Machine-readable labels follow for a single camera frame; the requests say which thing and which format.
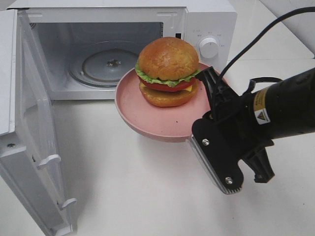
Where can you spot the upper white microwave knob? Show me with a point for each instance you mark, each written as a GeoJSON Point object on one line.
{"type": "Point", "coordinates": [208, 47]}

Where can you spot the white microwave door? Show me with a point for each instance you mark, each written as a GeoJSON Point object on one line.
{"type": "Point", "coordinates": [30, 163]}

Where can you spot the white microwave oven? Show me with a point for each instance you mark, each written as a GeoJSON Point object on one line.
{"type": "Point", "coordinates": [63, 25]}

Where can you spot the burger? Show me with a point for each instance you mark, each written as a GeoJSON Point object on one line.
{"type": "Point", "coordinates": [166, 68]}

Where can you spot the glass turntable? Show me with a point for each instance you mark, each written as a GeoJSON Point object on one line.
{"type": "Point", "coordinates": [103, 64]}

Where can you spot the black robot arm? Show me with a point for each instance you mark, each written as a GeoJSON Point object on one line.
{"type": "Point", "coordinates": [282, 108]}

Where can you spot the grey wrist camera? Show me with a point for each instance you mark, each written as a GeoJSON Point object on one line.
{"type": "Point", "coordinates": [216, 157]}

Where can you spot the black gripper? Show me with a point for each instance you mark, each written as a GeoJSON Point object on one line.
{"type": "Point", "coordinates": [232, 126]}

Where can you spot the pink plate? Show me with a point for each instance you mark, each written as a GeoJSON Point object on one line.
{"type": "Point", "coordinates": [171, 124]}

